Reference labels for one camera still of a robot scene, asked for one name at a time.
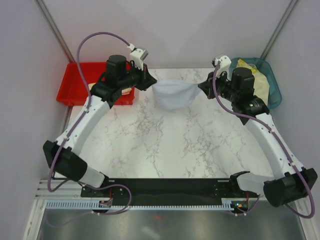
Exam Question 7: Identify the left aluminium frame post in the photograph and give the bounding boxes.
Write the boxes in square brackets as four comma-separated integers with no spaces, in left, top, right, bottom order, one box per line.
[34,0,75,63]

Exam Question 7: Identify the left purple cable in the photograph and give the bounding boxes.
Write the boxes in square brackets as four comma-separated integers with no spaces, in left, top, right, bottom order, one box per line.
[46,31,133,193]

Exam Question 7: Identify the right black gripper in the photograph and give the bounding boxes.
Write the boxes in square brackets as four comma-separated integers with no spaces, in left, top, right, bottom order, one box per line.
[198,69,239,103]

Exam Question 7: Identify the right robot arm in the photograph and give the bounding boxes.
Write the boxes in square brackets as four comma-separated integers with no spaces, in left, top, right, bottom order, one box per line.
[198,67,318,212]

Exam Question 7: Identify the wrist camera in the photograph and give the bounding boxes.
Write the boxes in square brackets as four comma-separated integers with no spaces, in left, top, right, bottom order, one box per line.
[130,47,149,62]
[211,55,232,75]

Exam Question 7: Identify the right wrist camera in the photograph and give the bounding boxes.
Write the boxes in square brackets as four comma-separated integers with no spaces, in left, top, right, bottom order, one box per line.
[211,55,232,75]

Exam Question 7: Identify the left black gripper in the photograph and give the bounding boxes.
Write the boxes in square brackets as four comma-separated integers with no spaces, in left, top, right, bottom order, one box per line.
[119,62,157,92]

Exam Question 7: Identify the white slotted cable duct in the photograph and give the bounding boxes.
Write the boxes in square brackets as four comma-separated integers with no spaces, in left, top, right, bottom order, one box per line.
[46,199,248,211]

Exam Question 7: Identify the red plastic tray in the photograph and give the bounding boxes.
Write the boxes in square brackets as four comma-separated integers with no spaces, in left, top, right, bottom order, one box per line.
[56,61,138,107]

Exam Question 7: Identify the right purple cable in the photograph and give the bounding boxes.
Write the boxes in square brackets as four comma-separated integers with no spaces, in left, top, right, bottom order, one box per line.
[212,61,315,219]

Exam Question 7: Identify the aluminium frame post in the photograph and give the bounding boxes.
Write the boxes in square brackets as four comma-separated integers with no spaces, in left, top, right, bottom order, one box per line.
[260,0,300,60]
[34,0,75,63]

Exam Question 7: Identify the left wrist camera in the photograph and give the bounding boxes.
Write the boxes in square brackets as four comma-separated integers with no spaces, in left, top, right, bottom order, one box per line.
[130,47,149,62]

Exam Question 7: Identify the right aluminium frame post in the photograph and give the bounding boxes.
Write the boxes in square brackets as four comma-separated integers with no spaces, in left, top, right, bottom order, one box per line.
[260,0,300,60]

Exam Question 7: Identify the teal plastic basket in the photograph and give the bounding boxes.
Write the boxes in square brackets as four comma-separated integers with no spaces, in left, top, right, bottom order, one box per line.
[229,57,282,110]

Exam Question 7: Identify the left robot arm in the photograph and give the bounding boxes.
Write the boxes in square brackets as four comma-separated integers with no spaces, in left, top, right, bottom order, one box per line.
[43,51,157,197]

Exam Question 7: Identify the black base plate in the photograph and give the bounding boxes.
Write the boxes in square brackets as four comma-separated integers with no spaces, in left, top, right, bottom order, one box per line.
[80,177,261,207]

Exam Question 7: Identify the purple cable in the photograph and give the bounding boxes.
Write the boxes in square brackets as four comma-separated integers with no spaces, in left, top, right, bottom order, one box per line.
[212,61,315,219]
[46,31,133,193]

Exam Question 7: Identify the pale yellow patterned towel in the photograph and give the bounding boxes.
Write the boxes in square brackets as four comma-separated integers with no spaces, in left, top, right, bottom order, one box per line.
[236,58,270,105]

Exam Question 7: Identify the light blue towel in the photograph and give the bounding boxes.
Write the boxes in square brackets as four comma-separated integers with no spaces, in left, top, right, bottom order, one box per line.
[152,79,201,110]

